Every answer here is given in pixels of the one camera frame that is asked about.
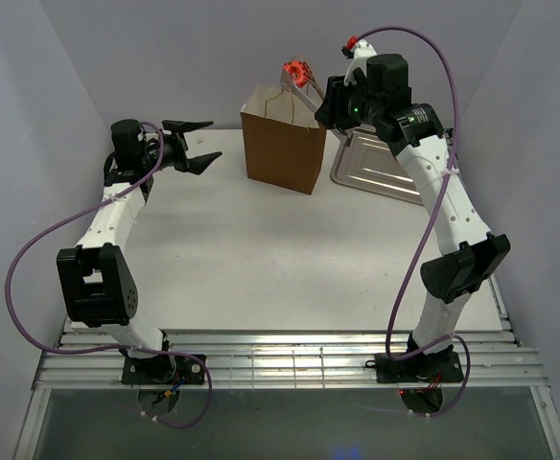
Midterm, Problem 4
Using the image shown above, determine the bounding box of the metal tray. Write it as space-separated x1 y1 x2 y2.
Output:
330 126 422 205

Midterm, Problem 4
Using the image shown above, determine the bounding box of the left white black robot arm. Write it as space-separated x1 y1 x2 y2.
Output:
57 119 220 383

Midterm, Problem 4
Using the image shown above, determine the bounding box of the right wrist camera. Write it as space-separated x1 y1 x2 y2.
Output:
343 36 378 85

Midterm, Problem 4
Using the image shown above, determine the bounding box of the aluminium rail frame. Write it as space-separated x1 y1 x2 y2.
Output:
34 329 548 390

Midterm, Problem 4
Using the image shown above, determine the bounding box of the brown paper bag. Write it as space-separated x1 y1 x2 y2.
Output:
240 85 326 195

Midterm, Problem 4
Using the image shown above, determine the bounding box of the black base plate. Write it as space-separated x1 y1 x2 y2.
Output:
364 352 464 383
121 355 205 385

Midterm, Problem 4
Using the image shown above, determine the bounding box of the red strawberry tart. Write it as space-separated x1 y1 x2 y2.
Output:
283 59 314 88

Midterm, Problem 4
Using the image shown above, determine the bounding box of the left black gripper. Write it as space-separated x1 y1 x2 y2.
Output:
141 121 222 176

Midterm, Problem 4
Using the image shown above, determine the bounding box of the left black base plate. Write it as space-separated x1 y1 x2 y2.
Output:
121 355 205 385

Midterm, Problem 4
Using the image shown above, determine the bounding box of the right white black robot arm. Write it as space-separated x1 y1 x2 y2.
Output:
315 51 510 380

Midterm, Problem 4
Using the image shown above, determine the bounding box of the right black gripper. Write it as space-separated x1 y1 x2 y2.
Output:
314 73 382 131

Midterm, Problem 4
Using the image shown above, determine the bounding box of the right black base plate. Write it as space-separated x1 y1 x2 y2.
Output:
364 352 464 383

